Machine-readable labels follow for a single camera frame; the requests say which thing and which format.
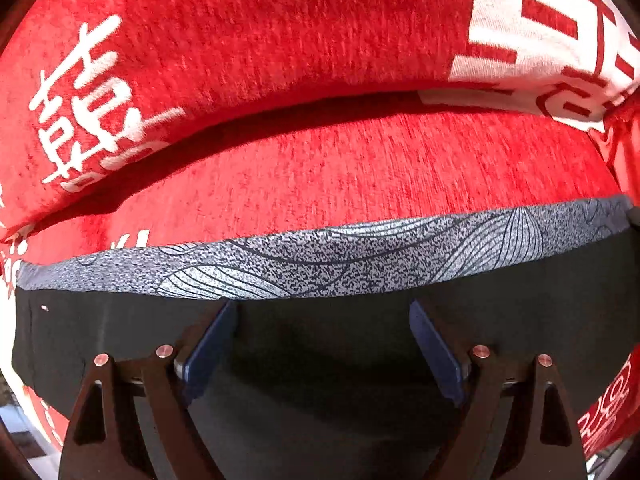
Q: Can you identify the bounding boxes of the red sofa back cushion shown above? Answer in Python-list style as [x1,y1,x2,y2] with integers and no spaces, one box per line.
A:
[0,0,640,241]

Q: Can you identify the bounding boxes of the black pants with grey waistband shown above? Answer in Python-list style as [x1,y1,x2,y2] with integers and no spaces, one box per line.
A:
[1,196,639,479]

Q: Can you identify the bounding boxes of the red sofa seat cover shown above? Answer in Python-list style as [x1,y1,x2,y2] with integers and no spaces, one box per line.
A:
[0,94,640,461]

